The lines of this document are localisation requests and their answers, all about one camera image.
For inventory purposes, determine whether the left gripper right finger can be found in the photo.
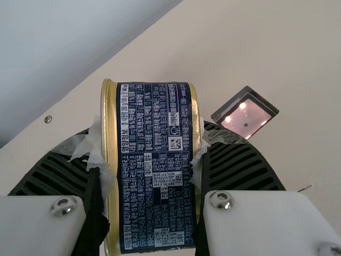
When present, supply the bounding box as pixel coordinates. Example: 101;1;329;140
189;117;341;256

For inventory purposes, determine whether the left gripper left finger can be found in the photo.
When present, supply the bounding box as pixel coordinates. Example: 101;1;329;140
0;115;111;256

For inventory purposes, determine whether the rectangular tin with blue label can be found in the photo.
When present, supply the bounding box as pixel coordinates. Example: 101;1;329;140
100;78;205;256

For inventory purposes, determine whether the small square scanner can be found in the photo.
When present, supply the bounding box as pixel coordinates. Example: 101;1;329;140
210;85;280;141

